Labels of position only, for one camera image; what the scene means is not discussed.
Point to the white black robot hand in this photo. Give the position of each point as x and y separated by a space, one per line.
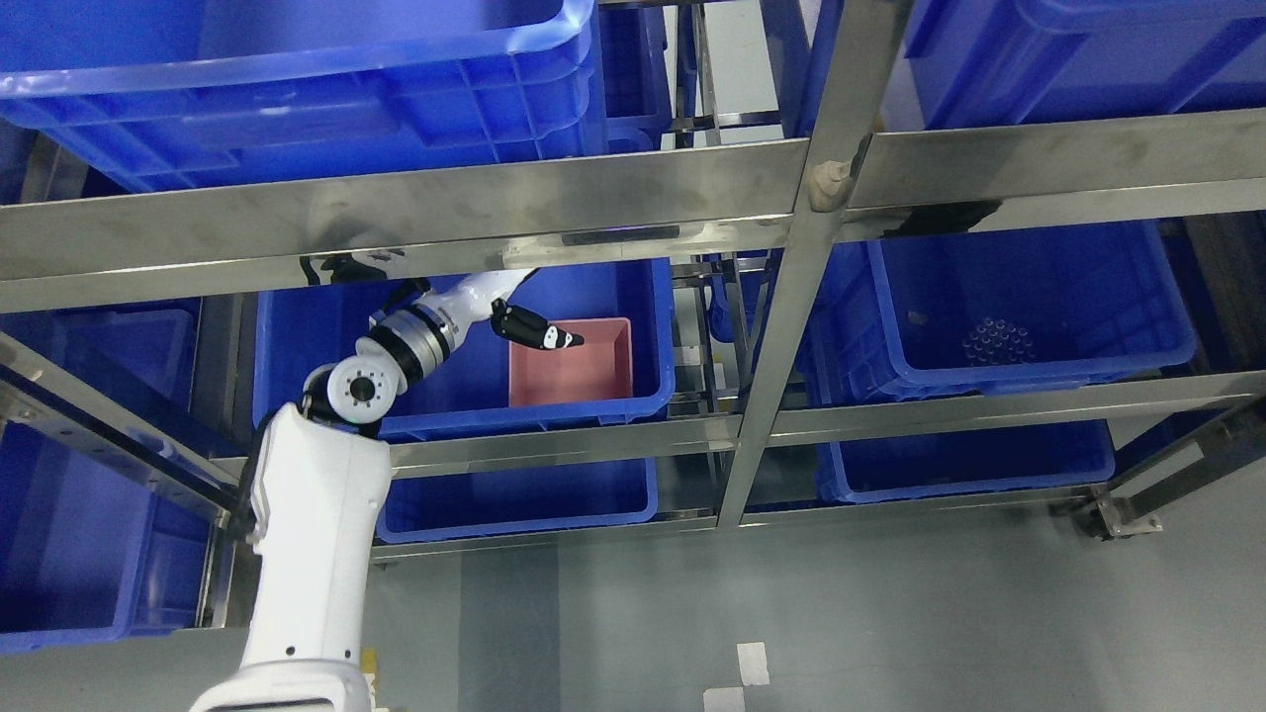
485 296

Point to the pink plastic storage box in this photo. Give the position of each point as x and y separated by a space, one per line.
600 369

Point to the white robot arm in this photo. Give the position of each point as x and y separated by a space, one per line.
315 495

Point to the blue target shelf bin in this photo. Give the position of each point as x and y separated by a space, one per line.
298 330

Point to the steel shelf rack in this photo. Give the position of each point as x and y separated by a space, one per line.
902 119

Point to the blue bin top left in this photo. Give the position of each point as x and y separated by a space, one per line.
175 95

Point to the blue bin bottom left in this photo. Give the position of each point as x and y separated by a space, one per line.
89 556

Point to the blue bin right middle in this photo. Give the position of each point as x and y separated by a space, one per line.
1005 312

